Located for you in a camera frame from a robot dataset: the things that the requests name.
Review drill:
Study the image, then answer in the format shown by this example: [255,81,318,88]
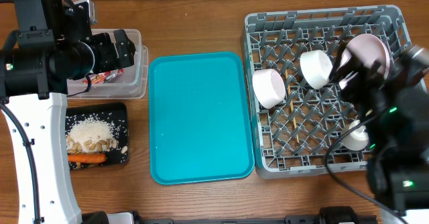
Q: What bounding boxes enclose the red snack wrapper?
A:
[89,68,123,84]

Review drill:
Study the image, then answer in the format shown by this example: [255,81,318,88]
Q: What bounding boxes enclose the large white plate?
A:
[347,34,390,79]

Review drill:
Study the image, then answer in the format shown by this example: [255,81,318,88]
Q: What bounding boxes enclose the white bowl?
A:
[300,50,332,89]

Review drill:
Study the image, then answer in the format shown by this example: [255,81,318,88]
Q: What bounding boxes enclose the pale green cup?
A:
[341,120,369,151]

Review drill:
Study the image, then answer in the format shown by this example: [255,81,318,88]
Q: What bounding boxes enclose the pink bowl with food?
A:
[252,68,286,109]

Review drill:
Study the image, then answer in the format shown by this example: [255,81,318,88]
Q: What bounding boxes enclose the orange carrot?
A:
[68,154,107,164]

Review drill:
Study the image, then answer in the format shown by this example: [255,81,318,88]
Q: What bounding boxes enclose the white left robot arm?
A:
[1,0,139,223]

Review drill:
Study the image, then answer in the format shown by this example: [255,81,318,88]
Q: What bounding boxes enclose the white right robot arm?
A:
[328,44,428,223]

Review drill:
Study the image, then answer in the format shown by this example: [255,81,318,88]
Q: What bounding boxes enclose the grey dishwasher rack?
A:
[243,5,411,179]

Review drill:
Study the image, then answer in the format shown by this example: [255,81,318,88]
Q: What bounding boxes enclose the clear plastic bin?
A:
[67,29,148,99]

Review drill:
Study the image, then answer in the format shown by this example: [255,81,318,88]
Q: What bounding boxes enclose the black tray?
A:
[65,103,129,170]

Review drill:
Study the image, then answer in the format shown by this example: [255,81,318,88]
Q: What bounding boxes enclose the rice and peanuts pile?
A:
[66,117,128,154]

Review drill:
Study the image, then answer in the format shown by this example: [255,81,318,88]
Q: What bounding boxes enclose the teal plastic tray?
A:
[148,52,255,185]

